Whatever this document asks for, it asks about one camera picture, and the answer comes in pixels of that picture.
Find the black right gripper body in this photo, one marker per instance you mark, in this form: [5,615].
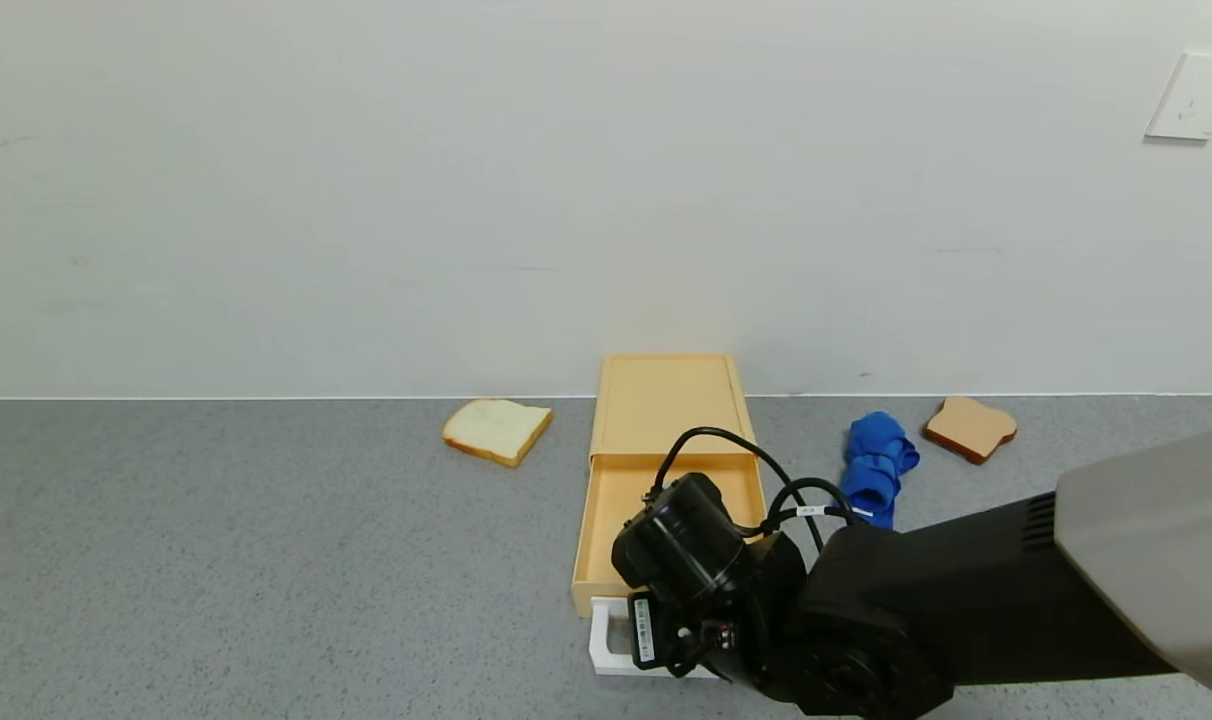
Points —
[645,630]

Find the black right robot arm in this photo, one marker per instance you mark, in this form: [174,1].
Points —
[966,600]

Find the white bread slice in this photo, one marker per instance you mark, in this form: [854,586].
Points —
[494,428]

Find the blue rolled cloth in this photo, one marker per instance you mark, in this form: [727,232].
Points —
[871,470]

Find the brown toast slice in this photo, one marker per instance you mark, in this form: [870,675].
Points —
[969,427]

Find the white wall outlet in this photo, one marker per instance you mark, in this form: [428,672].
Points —
[1198,95]

